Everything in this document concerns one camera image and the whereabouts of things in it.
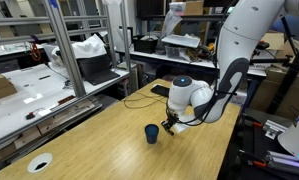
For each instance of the small aluminium bracket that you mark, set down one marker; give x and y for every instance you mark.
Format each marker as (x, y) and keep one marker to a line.
(274, 128)

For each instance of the white round table grommet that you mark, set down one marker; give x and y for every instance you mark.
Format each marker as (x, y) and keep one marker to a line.
(47, 159)

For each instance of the white flat tray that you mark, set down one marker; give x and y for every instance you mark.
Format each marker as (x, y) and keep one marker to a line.
(180, 40)

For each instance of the aluminium frame shelf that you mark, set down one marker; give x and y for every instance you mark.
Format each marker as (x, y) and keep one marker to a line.
(64, 50)

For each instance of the clear plastic bin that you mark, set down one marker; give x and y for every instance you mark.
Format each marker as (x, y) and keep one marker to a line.
(177, 53)

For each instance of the white cloth cover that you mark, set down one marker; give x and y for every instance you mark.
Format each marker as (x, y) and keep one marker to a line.
(89, 48)

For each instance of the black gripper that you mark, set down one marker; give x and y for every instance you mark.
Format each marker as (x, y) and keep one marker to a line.
(170, 119)

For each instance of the aluminium extrusion bars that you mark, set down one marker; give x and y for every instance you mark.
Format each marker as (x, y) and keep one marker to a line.
(285, 161)

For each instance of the plain white box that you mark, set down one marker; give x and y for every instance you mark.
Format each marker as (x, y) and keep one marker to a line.
(262, 65)

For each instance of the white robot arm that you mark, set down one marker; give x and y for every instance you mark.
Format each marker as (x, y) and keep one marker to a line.
(222, 66)

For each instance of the clear plastic bag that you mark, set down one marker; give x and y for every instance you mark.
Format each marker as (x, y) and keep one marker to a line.
(170, 23)

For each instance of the black computer keyboard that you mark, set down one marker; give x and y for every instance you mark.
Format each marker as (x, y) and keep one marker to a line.
(160, 90)

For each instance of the blue plastic cup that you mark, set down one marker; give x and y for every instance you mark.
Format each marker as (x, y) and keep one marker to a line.
(151, 135)

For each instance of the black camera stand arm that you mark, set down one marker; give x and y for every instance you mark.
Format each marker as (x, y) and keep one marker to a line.
(279, 61)

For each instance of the black storage bin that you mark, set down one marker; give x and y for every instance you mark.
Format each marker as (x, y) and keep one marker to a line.
(145, 45)

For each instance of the flat brown cardboard box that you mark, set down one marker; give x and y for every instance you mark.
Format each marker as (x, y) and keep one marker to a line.
(272, 40)

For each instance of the white printed carton box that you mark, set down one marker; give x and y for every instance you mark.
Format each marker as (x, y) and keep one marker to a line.
(240, 98)

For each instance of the black upright pole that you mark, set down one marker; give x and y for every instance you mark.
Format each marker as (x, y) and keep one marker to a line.
(289, 76)

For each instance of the white board with coloured dots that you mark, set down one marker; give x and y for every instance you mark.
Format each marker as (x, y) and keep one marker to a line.
(295, 136)

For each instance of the small black red gadget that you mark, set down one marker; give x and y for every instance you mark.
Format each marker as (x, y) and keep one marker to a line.
(30, 116)

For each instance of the large brown cardboard box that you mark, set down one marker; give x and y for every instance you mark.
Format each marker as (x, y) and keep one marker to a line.
(289, 96)

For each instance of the black laptop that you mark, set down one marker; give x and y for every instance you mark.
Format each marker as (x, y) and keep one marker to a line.
(95, 71)

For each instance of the black camera on stand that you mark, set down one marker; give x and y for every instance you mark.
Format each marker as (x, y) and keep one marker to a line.
(264, 45)

